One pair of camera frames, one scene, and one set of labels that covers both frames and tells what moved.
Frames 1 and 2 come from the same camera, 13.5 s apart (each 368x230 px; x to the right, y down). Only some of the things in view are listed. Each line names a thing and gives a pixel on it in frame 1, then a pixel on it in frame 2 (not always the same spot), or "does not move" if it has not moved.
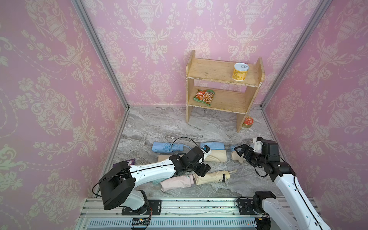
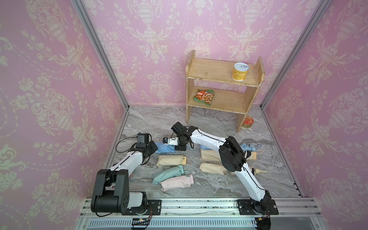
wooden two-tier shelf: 227,86 does not move
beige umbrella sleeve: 217,155 does not move
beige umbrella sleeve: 212,177 → 212,167
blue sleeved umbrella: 166,147 does not move
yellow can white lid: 240,72 does not move
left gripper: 204,169 → 152,143
